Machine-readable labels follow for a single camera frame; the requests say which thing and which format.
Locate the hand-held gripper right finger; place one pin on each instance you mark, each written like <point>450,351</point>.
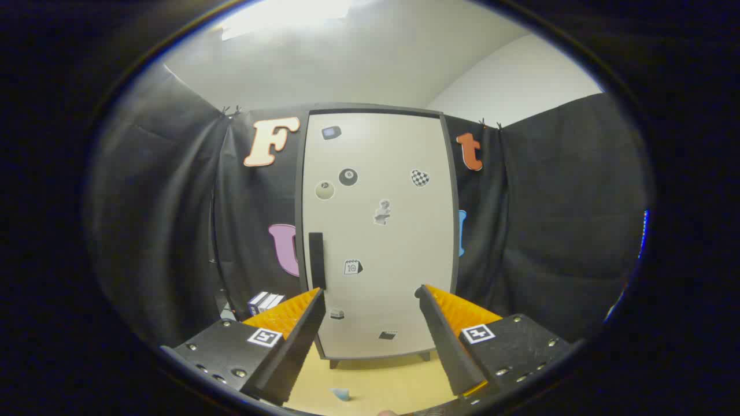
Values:
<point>448,346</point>

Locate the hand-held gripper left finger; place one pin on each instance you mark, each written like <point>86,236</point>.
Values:
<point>300,346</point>

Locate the white blue cosmetic tube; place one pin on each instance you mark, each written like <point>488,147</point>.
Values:
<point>341,394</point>

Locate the grey cabinet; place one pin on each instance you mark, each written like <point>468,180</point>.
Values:
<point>299,190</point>

